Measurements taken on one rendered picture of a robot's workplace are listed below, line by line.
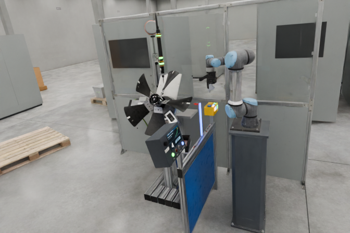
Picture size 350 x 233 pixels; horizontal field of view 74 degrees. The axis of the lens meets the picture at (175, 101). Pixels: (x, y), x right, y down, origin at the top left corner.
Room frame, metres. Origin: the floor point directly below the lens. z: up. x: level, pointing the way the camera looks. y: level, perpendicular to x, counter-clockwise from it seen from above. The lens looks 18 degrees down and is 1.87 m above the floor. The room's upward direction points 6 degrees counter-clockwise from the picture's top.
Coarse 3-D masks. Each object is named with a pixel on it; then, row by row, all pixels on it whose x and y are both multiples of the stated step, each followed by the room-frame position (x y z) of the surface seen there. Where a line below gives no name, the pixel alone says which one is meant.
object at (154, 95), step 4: (152, 96) 2.16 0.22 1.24; (156, 96) 2.13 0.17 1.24; (160, 96) 2.16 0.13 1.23; (152, 100) 2.12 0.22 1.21; (156, 100) 2.10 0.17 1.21; (160, 100) 2.11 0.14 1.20; (152, 104) 2.09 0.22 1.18; (156, 104) 2.08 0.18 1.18; (160, 104) 2.12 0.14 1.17; (164, 104) 2.16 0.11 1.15
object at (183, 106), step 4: (172, 100) 2.12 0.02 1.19; (176, 100) 2.10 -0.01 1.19; (180, 100) 2.08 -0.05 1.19; (184, 100) 2.06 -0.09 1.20; (168, 104) 2.05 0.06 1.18; (172, 104) 2.03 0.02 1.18; (176, 104) 2.02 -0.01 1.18; (180, 104) 2.01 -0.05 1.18; (184, 104) 2.00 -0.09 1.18; (188, 104) 1.99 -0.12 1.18; (176, 108) 1.97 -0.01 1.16; (180, 108) 1.96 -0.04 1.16; (184, 108) 1.95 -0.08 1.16
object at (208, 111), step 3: (210, 102) 2.29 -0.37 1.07; (213, 102) 2.28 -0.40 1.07; (207, 105) 2.22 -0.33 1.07; (216, 105) 2.22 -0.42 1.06; (204, 108) 2.18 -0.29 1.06; (207, 108) 2.16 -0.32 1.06; (210, 108) 2.15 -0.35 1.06; (213, 108) 2.13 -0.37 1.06; (204, 111) 2.18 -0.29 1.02; (207, 111) 2.16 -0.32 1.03; (210, 111) 2.15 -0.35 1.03; (213, 111) 2.13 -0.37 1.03; (216, 111) 2.21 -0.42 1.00; (207, 114) 2.16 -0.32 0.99; (210, 114) 2.15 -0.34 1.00; (213, 114) 2.14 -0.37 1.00
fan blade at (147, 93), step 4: (144, 76) 2.34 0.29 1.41; (140, 80) 2.38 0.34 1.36; (144, 80) 2.33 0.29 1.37; (140, 84) 2.37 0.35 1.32; (144, 84) 2.32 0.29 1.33; (136, 88) 2.41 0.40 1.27; (140, 88) 2.37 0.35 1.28; (144, 88) 2.31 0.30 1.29; (148, 88) 2.26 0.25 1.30; (140, 92) 2.37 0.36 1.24; (144, 92) 2.32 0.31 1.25; (148, 92) 2.26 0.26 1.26; (148, 96) 2.26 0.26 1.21
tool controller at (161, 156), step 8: (160, 128) 1.40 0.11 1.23; (168, 128) 1.35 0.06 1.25; (176, 128) 1.39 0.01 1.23; (152, 136) 1.30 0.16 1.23; (160, 136) 1.25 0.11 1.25; (168, 136) 1.29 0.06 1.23; (176, 136) 1.36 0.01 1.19; (152, 144) 1.23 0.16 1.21; (160, 144) 1.21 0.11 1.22; (168, 144) 1.26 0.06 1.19; (176, 144) 1.33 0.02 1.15; (184, 144) 1.41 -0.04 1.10; (152, 152) 1.23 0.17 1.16; (160, 152) 1.21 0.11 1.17; (168, 152) 1.23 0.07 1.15; (160, 160) 1.21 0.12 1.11; (168, 160) 1.20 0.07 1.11
